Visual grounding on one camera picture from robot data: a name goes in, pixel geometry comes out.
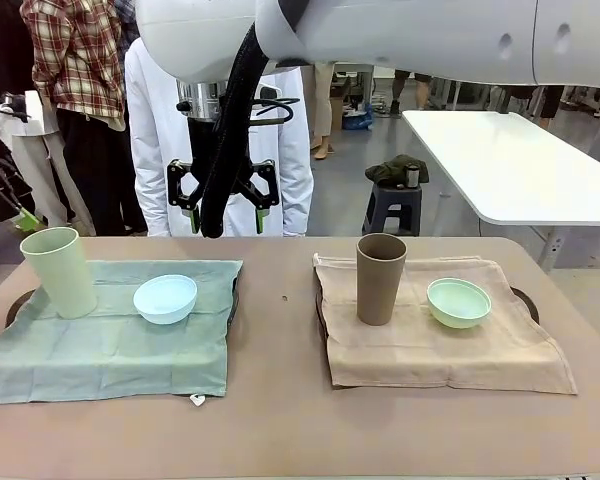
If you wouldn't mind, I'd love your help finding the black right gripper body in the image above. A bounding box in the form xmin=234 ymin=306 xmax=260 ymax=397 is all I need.
xmin=186 ymin=117 xmax=217 ymax=177

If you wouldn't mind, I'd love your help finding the tall light green cup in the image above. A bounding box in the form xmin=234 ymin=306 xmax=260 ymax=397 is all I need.
xmin=19 ymin=226 xmax=100 ymax=321

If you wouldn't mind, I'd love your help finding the light blue bowl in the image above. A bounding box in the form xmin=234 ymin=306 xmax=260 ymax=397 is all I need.
xmin=132 ymin=273 xmax=199 ymax=326

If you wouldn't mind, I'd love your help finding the tall brown cup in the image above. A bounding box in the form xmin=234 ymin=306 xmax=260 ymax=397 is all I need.
xmin=355 ymin=233 xmax=409 ymax=327

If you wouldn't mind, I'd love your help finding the green cloth mat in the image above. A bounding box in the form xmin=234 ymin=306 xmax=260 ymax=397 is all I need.
xmin=0 ymin=258 xmax=245 ymax=407

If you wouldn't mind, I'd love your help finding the mint green bowl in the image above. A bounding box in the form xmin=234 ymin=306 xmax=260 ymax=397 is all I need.
xmin=426 ymin=277 xmax=493 ymax=331

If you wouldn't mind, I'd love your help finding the beige cloth mat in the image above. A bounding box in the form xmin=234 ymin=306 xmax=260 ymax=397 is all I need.
xmin=312 ymin=253 xmax=579 ymax=396

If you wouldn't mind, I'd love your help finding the dark brown serving tray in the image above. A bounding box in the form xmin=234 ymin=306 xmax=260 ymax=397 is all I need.
xmin=4 ymin=269 xmax=242 ymax=331

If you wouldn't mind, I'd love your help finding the person in white lab coat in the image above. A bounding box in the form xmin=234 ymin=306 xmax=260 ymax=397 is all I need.
xmin=124 ymin=37 xmax=315 ymax=239

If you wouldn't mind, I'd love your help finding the person in beige trousers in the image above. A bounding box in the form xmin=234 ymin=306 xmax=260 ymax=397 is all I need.
xmin=307 ymin=62 xmax=337 ymax=162

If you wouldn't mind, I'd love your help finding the dark plastic stool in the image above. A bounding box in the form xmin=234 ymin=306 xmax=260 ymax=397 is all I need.
xmin=361 ymin=181 xmax=424 ymax=238

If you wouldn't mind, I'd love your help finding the person in plaid shirt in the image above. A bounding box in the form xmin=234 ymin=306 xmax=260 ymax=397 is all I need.
xmin=19 ymin=0 xmax=142 ymax=237

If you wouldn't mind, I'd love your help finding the person in dark top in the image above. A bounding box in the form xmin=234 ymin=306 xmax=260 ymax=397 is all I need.
xmin=0 ymin=0 xmax=36 ymax=151

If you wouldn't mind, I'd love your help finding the dark green cloth bundle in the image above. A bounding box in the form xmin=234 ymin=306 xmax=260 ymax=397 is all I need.
xmin=364 ymin=154 xmax=431 ymax=191

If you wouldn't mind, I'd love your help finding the blue bag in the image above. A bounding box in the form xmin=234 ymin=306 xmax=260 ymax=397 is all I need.
xmin=341 ymin=102 xmax=377 ymax=133

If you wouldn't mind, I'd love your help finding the person in dark shorts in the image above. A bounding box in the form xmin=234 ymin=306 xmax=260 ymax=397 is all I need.
xmin=533 ymin=84 xmax=567 ymax=132
xmin=390 ymin=69 xmax=435 ymax=119

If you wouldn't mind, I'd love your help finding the white table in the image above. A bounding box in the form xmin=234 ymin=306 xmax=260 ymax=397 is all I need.
xmin=401 ymin=109 xmax=600 ymax=275

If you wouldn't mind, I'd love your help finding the black corrugated cable hose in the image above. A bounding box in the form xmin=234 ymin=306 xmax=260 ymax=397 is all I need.
xmin=199 ymin=19 xmax=274 ymax=240

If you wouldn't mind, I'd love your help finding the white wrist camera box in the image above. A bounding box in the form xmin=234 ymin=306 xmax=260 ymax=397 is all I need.
xmin=252 ymin=83 xmax=284 ymax=102

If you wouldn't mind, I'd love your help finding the thin black cable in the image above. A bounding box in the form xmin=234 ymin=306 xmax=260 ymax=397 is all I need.
xmin=250 ymin=96 xmax=302 ymax=127

